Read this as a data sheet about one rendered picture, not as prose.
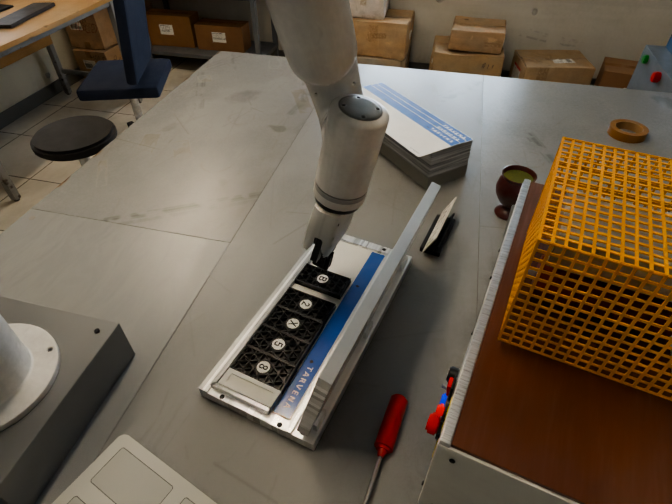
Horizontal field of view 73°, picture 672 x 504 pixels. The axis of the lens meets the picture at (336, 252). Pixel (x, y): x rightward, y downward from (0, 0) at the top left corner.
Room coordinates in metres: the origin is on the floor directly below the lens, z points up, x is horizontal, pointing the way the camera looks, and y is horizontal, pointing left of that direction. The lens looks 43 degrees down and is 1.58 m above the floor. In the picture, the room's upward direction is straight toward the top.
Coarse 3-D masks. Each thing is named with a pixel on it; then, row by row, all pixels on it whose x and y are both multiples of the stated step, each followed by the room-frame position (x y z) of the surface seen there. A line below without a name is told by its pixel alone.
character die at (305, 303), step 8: (288, 288) 0.59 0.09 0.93; (288, 296) 0.57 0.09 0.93; (296, 296) 0.57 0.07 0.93; (304, 296) 0.57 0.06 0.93; (312, 296) 0.57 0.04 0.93; (280, 304) 0.55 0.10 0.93; (288, 304) 0.55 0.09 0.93; (296, 304) 0.55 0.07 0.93; (304, 304) 0.55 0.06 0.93; (312, 304) 0.55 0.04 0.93; (320, 304) 0.55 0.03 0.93; (328, 304) 0.55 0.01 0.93; (304, 312) 0.53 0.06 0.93; (312, 312) 0.53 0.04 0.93; (320, 312) 0.53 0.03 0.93; (328, 312) 0.53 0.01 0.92; (320, 320) 0.52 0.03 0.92
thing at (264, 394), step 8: (224, 376) 0.40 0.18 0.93; (232, 376) 0.40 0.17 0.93; (240, 376) 0.40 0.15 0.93; (248, 376) 0.40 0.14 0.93; (224, 384) 0.38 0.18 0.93; (232, 384) 0.38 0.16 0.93; (240, 384) 0.38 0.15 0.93; (248, 384) 0.38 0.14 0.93; (256, 384) 0.38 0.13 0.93; (264, 384) 0.38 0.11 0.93; (240, 392) 0.37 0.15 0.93; (248, 392) 0.37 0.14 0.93; (256, 392) 0.37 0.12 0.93; (264, 392) 0.37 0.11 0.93; (272, 392) 0.37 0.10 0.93; (280, 392) 0.37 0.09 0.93; (256, 400) 0.36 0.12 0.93; (264, 400) 0.36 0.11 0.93; (272, 400) 0.36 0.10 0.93; (272, 408) 0.35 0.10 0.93
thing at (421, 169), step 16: (400, 96) 1.26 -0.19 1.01; (448, 128) 1.07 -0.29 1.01; (384, 144) 1.12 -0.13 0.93; (400, 144) 1.06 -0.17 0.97; (464, 144) 1.00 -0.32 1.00; (400, 160) 1.05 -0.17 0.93; (416, 160) 1.00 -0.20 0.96; (432, 160) 0.96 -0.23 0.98; (448, 160) 0.98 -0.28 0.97; (464, 160) 1.01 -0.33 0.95; (416, 176) 0.99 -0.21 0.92; (432, 176) 0.96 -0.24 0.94; (448, 176) 0.99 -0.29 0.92
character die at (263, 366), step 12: (252, 348) 0.45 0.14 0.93; (240, 360) 0.43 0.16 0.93; (252, 360) 0.43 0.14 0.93; (264, 360) 0.43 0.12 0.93; (276, 360) 0.43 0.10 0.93; (252, 372) 0.41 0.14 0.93; (264, 372) 0.40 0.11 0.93; (276, 372) 0.41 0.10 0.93; (288, 372) 0.40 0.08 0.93; (276, 384) 0.39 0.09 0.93; (288, 384) 0.39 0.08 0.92
